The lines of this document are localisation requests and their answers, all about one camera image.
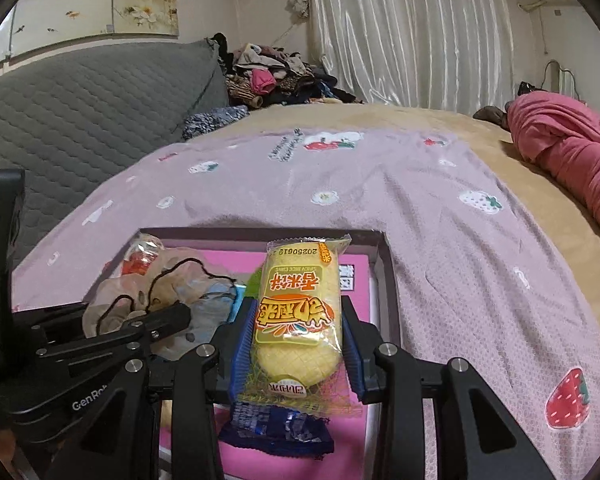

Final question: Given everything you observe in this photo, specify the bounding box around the blue patterned cloth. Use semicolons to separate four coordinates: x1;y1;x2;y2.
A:
181;105;250;142

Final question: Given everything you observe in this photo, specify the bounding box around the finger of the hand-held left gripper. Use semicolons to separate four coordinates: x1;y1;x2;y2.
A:
12;302;88;341
35;301;192;366

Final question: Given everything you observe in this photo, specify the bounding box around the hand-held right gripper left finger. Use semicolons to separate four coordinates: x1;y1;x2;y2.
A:
45;296;260;480

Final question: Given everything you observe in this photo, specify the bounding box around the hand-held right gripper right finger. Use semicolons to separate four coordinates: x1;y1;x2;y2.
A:
340;295;556;480

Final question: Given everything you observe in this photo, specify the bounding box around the green fuzzy ring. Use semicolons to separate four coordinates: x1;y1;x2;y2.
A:
244;266;265;297

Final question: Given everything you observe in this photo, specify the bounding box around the yellow rice cracker packet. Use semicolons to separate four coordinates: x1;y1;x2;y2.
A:
237;234;363;417

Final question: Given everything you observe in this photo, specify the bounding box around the blue snack packet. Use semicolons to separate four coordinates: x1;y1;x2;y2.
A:
219;402;335;458

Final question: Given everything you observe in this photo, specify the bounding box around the white sheer curtain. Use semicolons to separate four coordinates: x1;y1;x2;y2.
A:
280;0;516;113

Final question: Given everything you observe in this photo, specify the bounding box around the pink strawberry printed blanket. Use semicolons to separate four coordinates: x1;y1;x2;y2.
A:
10;127;600;480

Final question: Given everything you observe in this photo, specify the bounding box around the red jelly cup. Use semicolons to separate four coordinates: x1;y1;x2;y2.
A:
121;241;165;277

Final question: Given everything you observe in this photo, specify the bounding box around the oval vanity mirror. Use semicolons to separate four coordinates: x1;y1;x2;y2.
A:
544;59;578;98

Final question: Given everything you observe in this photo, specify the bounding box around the pink quilt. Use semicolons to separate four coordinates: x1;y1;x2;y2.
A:
506;91;600;243

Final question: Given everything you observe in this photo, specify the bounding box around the shallow dark cardboard box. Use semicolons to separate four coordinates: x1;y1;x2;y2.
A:
82;227;401;480

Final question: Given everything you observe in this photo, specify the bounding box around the dark brown cloth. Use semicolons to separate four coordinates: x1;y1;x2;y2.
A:
472;105;512;130

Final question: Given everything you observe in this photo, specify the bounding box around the grey quilted headboard cover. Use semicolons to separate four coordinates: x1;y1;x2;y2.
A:
0;38;229;271

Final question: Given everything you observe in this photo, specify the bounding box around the pink picture book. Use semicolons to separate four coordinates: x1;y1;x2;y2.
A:
160;249;381;480

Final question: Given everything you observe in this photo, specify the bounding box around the pile of clothes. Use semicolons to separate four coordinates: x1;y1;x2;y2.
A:
206;33;366;109

